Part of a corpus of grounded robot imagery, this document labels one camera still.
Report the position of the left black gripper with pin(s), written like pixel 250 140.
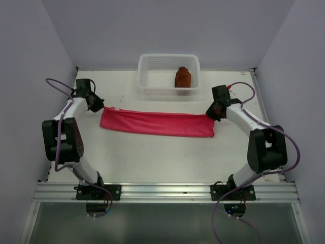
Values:
pixel 99 104

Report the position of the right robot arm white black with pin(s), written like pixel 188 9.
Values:
pixel 266 144

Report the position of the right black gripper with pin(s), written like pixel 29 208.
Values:
pixel 210 114

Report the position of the pink towel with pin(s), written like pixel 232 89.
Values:
pixel 157 123

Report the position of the white perforated plastic basket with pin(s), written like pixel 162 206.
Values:
pixel 157 73

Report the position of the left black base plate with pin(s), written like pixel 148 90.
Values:
pixel 89 193

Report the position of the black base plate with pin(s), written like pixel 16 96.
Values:
pixel 89 193
pixel 222 192

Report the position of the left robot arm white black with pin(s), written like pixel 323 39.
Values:
pixel 62 138

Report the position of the brown towel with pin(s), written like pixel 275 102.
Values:
pixel 183 78

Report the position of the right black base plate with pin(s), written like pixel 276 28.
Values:
pixel 222 192

